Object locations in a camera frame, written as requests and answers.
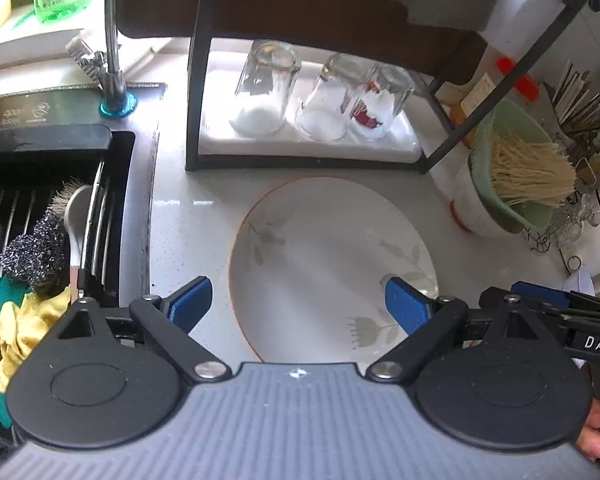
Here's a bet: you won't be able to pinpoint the yellow cloth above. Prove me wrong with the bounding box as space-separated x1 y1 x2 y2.
0 285 73 396

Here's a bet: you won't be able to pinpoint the grey spoon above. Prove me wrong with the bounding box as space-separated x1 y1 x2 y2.
65 185 95 306

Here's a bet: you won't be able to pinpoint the person's right hand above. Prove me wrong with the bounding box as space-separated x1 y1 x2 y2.
575 394 600 462

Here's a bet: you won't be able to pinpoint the white box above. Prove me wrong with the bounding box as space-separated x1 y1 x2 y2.
475 0 571 51

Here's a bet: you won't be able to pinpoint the white floral plate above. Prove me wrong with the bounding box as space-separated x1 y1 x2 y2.
228 176 440 366

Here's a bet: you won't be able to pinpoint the yellow label bottle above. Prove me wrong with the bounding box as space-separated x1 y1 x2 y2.
450 72 496 131

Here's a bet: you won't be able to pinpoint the dry noodles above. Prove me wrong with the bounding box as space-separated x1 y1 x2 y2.
487 132 578 208

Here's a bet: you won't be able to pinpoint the black sink drain basket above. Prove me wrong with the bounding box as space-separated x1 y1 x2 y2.
0 127 136 441

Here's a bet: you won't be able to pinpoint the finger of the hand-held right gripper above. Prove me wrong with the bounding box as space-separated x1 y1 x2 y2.
480 287 600 333
511 281 600 313

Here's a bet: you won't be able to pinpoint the stainless steel sink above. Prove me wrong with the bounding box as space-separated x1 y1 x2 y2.
0 82 168 311

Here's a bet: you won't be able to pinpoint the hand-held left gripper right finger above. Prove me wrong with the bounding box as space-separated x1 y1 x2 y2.
367 276 571 383

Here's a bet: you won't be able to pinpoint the clear drinking glass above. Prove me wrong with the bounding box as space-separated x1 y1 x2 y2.
295 52 376 142
229 40 302 136

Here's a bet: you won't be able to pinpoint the chrome faucet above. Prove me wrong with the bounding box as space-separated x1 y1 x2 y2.
65 0 138 120

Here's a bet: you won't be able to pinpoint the clear glass with red print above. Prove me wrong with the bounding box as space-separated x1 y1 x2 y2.
349 62 416 141

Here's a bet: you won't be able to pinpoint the green colander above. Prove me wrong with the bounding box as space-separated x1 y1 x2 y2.
469 97 571 235

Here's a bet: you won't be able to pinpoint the black metal rack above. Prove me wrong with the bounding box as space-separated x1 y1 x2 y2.
185 0 600 176

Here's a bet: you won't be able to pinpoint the steel wool scrubber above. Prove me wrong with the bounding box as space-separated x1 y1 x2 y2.
0 207 68 296

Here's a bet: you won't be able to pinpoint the white bowl with orange base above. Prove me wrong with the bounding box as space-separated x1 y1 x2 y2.
450 160 526 238

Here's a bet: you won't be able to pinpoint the bundle of chopsticks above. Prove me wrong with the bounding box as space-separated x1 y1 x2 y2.
550 60 600 146

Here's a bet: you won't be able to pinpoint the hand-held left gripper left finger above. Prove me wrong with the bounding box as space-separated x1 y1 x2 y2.
55 276 232 383

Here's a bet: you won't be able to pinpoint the red lid container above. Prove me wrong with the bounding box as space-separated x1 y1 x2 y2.
495 57 540 103

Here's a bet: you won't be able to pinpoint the bristle brush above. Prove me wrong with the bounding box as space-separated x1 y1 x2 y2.
49 180 83 213

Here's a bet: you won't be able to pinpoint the white drip tray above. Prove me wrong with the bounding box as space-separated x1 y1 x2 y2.
198 57 423 163

